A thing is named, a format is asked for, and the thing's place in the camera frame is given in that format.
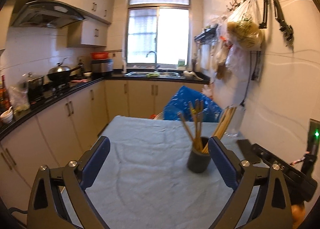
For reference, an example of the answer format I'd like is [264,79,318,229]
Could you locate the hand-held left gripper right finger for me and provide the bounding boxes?
[207,136,293,229]

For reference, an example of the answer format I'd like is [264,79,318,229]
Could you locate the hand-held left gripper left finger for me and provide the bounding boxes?
[26,136,111,229]

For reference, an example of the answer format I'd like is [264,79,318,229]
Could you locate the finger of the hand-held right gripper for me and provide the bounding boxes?
[251,144,292,170]

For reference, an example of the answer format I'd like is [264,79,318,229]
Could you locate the dark grey cup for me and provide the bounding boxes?
[187,137,212,173]

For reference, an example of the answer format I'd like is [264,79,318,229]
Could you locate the bunch of chopsticks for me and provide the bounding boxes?
[177,99,237,156]

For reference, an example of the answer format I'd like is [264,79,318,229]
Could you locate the person's right hand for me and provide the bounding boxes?
[291,203,306,229]

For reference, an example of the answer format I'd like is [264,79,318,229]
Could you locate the dark smartphone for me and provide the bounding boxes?
[236,139,260,165]

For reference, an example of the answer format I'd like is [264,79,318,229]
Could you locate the light blue towel cloth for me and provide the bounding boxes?
[60,115,265,229]

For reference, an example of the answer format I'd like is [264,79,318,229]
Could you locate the blue plastic bag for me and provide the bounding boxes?
[164,85,223,123]

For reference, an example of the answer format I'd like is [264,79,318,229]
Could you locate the gas stove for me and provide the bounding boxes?
[42,82,73,95]

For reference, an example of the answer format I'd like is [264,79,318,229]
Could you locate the black countertop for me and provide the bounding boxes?
[0,72,210,142]

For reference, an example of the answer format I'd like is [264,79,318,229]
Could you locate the steel countertop appliance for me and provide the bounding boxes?
[91,59,113,73]

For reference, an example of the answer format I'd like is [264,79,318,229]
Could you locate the white ladle and dishes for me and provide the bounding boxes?
[182,70,203,80]

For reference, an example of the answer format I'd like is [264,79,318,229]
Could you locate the black wok with lid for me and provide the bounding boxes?
[47,58,83,82]

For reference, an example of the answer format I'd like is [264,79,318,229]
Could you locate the steel cooking pot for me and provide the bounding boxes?
[24,72,45,100]

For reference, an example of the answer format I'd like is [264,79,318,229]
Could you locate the steel sink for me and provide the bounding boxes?
[124,70,180,78]

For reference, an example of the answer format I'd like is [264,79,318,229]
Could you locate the clear countertop plastic bag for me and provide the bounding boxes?
[9,85,30,113]

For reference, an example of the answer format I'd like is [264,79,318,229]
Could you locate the white mortar with pestle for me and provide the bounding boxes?
[0,106,13,123]

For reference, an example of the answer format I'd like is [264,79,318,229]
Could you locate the hanging plastic bags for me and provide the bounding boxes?
[211,19,238,80]

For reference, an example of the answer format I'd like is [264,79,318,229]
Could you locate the red plastic basin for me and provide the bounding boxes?
[90,52,110,60]

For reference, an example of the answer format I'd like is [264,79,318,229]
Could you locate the dark sauce bottles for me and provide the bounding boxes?
[0,75,9,110]

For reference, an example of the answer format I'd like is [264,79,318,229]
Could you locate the chrome faucet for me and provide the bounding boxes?
[146,51,160,72]

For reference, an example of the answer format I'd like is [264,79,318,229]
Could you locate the clear bag of dried food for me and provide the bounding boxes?
[226,0,265,51]

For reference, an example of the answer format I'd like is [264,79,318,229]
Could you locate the kitchen window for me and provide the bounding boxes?
[126,0,192,66]

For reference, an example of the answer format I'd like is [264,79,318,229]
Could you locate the range hood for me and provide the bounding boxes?
[11,0,87,28]

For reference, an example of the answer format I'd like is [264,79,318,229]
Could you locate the black power cable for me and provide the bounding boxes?
[240,53,253,107]

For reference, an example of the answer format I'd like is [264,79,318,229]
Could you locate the wall socket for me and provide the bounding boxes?
[251,52,263,81]

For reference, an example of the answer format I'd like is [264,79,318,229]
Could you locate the black cable loop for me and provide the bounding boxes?
[7,206,28,228]

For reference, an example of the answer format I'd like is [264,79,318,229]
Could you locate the black wall shelf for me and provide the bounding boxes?
[194,26,219,42]

